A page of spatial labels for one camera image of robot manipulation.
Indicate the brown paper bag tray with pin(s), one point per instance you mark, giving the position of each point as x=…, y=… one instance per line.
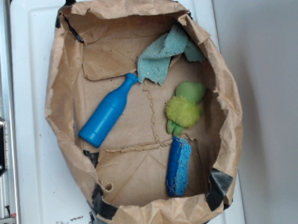
x=96, y=43

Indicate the blue plastic bottle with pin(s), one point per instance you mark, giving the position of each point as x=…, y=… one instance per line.
x=105, y=116

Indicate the green plush animal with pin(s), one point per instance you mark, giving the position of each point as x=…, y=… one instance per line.
x=183, y=110

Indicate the aluminium frame rail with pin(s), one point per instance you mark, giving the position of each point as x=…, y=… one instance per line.
x=9, y=194

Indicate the white plastic tray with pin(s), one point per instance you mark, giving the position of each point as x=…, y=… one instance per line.
x=48, y=193

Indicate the teal terry cloth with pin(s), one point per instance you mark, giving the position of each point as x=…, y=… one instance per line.
x=155, y=60

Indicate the blue sponge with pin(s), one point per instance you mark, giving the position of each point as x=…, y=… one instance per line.
x=177, y=169

